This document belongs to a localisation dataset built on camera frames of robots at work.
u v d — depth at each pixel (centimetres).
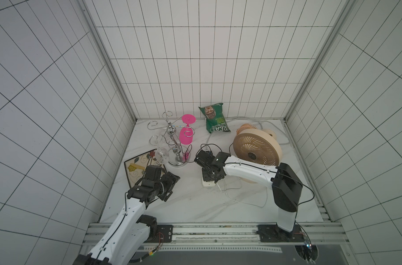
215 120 110
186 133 86
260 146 71
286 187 46
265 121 118
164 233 73
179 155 98
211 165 61
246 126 109
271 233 71
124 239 45
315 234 76
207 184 85
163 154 86
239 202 82
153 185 62
